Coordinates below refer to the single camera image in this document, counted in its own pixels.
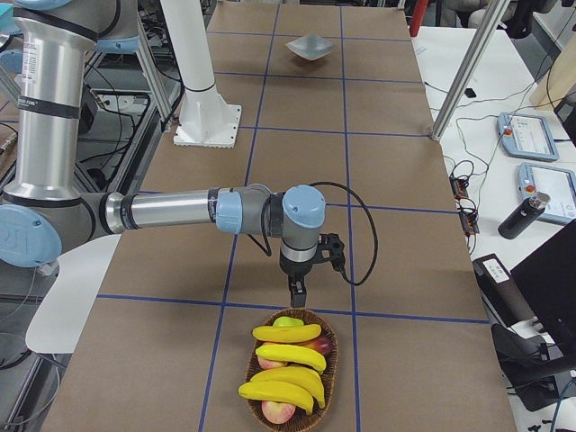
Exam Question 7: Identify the dark red apple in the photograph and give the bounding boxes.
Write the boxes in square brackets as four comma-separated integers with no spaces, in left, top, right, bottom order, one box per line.
[298,336,333,356]

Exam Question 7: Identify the pink apple front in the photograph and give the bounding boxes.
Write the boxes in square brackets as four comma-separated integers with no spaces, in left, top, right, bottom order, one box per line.
[261,400,296,425]

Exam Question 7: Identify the yellow banana top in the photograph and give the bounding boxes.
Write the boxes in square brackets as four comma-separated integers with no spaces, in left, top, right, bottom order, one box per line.
[252,324,322,343]

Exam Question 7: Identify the woven brown fruit basket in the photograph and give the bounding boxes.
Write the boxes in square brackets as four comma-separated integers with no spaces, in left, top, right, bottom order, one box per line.
[247,309,338,431]

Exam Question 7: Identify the yellow banana front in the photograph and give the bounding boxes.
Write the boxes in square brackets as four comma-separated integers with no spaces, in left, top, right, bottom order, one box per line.
[238,381,314,415]

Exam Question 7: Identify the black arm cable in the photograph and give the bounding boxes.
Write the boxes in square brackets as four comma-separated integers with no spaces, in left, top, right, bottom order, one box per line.
[310,181,380,287]

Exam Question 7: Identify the yellow banana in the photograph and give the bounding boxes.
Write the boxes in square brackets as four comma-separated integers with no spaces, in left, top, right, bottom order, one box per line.
[238,381,314,415]
[256,344,327,374]
[247,366,326,409]
[252,324,322,343]

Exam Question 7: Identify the pink apple middle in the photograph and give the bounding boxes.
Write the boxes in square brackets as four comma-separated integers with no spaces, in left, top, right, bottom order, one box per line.
[256,355,288,370]

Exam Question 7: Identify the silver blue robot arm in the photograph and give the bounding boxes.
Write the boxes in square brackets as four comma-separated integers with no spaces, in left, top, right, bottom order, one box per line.
[1,1,325,308]

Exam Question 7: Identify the blue teach pendant near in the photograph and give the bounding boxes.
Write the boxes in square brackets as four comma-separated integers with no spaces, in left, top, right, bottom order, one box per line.
[517,162,575,225]

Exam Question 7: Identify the blue teach pendant far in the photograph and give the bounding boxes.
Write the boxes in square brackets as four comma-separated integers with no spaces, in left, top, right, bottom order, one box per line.
[497,112,559,162]

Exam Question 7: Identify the green apple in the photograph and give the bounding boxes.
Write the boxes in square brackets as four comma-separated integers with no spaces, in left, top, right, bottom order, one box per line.
[273,316,304,328]

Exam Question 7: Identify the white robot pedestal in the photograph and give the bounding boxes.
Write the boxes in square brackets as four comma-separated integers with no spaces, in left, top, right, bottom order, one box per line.
[161,0,242,149]

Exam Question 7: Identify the small circuit board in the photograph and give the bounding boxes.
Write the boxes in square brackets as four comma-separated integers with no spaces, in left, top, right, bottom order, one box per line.
[449,176,469,200]

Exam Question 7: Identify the grey square plate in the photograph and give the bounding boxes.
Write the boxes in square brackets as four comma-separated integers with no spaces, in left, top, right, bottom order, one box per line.
[285,33,335,61]

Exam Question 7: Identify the black cylindrical bottle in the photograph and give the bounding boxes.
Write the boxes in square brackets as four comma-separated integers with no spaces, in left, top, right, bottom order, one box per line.
[498,192,551,239]

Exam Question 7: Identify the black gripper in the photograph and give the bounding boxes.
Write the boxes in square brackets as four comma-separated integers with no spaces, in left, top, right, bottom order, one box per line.
[279,256,312,308]

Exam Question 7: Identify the black box with label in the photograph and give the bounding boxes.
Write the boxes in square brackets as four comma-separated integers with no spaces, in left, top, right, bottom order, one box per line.
[472,254,536,327]

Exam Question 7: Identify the black computer monitor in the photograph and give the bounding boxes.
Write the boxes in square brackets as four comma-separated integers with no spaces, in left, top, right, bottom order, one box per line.
[512,221,575,355]

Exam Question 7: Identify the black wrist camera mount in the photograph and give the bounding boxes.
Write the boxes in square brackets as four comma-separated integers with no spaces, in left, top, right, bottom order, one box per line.
[311,233,346,274]

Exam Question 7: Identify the aluminium frame post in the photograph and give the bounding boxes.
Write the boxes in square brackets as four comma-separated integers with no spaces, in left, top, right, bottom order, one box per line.
[430,0,509,141]

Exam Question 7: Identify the blue teach pendant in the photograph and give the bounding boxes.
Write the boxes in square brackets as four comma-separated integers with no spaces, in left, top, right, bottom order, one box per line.
[497,112,559,162]
[517,162,575,225]

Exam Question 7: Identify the pink apple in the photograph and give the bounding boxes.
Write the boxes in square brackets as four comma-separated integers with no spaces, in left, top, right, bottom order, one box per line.
[256,355,288,370]
[261,400,296,425]

